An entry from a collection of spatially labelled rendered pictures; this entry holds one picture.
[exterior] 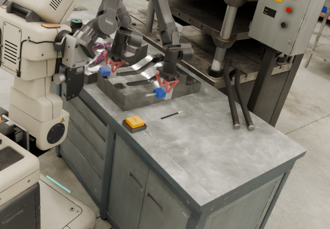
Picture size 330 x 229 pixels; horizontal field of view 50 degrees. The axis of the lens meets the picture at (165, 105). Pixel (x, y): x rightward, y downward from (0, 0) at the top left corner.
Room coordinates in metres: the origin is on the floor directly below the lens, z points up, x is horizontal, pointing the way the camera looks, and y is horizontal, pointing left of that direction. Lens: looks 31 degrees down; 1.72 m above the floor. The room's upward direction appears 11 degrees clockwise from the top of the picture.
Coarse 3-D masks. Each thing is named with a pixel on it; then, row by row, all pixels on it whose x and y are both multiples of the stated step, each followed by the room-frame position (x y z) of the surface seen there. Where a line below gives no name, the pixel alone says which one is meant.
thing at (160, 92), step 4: (164, 84) 1.45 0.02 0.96; (160, 88) 1.42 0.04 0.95; (164, 88) 1.42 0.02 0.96; (168, 88) 1.42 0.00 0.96; (172, 88) 1.43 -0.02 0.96; (156, 92) 1.39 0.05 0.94; (160, 92) 1.39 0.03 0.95; (164, 92) 1.40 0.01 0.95; (148, 96) 1.36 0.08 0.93; (156, 96) 1.38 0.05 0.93; (160, 96) 1.38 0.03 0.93; (164, 96) 1.40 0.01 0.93; (168, 96) 1.41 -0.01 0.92
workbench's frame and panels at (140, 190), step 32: (64, 96) 1.85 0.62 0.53; (96, 128) 1.55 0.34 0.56; (96, 160) 1.52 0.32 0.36; (128, 160) 1.32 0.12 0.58; (288, 160) 1.28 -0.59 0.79; (96, 192) 1.50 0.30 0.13; (128, 192) 1.29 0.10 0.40; (160, 192) 1.13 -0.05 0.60; (256, 192) 1.21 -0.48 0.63; (128, 224) 1.26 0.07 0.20; (160, 224) 1.10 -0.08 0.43; (192, 224) 0.97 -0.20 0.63; (224, 224) 1.10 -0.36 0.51; (256, 224) 1.32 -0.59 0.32
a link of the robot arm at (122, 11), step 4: (120, 0) 1.63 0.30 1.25; (120, 4) 1.61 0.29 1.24; (120, 8) 1.59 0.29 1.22; (124, 8) 1.60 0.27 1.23; (120, 12) 1.58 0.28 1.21; (124, 12) 1.59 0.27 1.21; (128, 12) 1.60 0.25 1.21; (116, 16) 1.59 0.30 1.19; (120, 16) 1.57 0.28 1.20; (128, 16) 1.59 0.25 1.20; (116, 20) 1.60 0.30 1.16; (120, 20) 1.56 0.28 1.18; (120, 24) 1.56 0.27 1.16
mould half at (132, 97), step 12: (144, 60) 1.76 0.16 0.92; (144, 72) 1.67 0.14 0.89; (156, 72) 1.66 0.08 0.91; (180, 72) 1.67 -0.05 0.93; (108, 84) 1.51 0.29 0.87; (144, 84) 1.55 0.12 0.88; (156, 84) 1.57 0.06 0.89; (180, 84) 1.64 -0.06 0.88; (192, 84) 1.70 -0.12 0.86; (108, 96) 1.50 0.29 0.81; (120, 96) 1.43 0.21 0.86; (132, 96) 1.43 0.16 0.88; (144, 96) 1.48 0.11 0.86; (180, 96) 1.65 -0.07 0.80; (120, 108) 1.42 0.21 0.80; (132, 108) 1.44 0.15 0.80
